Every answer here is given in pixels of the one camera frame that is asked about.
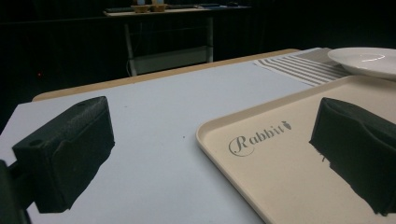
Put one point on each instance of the yellow bowl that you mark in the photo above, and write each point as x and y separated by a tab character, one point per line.
158	7
140	8

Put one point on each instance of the white mat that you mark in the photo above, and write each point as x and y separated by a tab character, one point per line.
162	140

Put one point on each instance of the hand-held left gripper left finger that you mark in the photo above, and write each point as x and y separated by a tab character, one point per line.
67	157

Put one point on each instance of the background table with metal legs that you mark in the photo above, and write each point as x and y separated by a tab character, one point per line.
169	37

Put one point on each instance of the grey striped cloth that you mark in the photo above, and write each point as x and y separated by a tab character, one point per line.
303	69

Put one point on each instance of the white ceramic plate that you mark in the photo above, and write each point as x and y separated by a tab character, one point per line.
365	61

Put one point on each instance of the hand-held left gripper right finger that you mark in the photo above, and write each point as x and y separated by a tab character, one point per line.
358	141

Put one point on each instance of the cream plastic tray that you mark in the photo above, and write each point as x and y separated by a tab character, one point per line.
295	174

